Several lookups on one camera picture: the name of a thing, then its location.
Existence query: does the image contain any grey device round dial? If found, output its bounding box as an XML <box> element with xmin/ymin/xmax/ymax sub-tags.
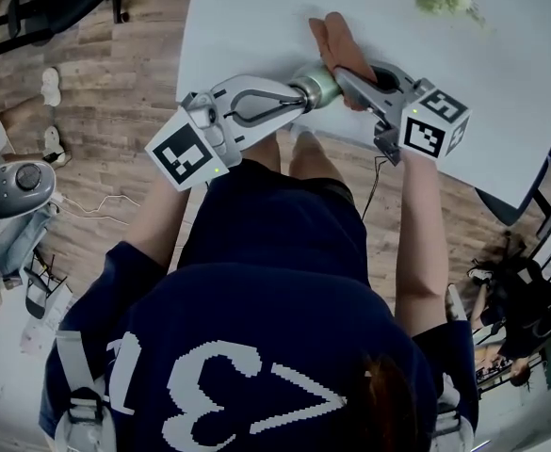
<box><xmin>0</xmin><ymin>160</ymin><xmax>57</xmax><ymax>220</ymax></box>

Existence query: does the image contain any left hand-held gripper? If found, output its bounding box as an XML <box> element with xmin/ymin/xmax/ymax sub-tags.
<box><xmin>143</xmin><ymin>75</ymin><xmax>308</xmax><ymax>193</ymax></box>

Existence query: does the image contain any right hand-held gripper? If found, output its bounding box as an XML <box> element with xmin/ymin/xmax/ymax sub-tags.
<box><xmin>333</xmin><ymin>61</ymin><xmax>472</xmax><ymax>167</ymax></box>

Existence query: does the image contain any person's left forearm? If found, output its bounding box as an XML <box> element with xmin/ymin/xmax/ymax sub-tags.
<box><xmin>133</xmin><ymin>176</ymin><xmax>196</xmax><ymax>275</ymax></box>

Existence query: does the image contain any navy shirt white print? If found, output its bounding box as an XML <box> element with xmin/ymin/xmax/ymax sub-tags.
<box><xmin>39</xmin><ymin>157</ymin><xmax>481</xmax><ymax>452</ymax></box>

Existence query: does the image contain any brown cloth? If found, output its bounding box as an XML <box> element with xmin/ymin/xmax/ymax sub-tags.
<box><xmin>307</xmin><ymin>10</ymin><xmax>378</xmax><ymax>113</ymax></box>

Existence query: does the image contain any black office chair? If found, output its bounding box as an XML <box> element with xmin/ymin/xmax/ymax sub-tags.
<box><xmin>0</xmin><ymin>0</ymin><xmax>186</xmax><ymax>73</ymax></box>
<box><xmin>475</xmin><ymin>101</ymin><xmax>551</xmax><ymax>228</ymax></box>

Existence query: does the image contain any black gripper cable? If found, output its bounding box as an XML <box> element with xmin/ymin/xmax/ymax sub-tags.
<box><xmin>360</xmin><ymin>155</ymin><xmax>389</xmax><ymax>221</ymax></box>

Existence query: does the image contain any person's left leg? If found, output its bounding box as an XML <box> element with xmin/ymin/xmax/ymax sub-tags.
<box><xmin>244</xmin><ymin>134</ymin><xmax>284</xmax><ymax>176</ymax></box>

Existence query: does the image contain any small metal cup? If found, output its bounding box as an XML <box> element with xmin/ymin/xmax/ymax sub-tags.
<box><xmin>287</xmin><ymin>61</ymin><xmax>345</xmax><ymax>112</ymax></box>

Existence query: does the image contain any person's right forearm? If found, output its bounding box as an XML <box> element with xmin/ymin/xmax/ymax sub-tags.
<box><xmin>394</xmin><ymin>151</ymin><xmax>449</xmax><ymax>338</ymax></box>

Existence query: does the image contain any person's leg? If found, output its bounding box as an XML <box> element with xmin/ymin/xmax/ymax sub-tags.
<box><xmin>244</xmin><ymin>134</ymin><xmax>284</xmax><ymax>176</ymax></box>
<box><xmin>288</xmin><ymin>133</ymin><xmax>348</xmax><ymax>192</ymax></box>

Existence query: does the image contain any grey shoulder strap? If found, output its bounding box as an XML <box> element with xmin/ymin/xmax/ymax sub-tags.
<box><xmin>432</xmin><ymin>374</ymin><xmax>475</xmax><ymax>452</ymax></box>
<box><xmin>53</xmin><ymin>331</ymin><xmax>119</xmax><ymax>452</ymax></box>

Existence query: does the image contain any white floor cable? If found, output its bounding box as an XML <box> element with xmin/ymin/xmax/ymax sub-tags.
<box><xmin>60</xmin><ymin>194</ymin><xmax>142</xmax><ymax>228</ymax></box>

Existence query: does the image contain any person's right leg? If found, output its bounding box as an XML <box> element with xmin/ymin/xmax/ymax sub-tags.
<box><xmin>288</xmin><ymin>133</ymin><xmax>348</xmax><ymax>192</ymax></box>

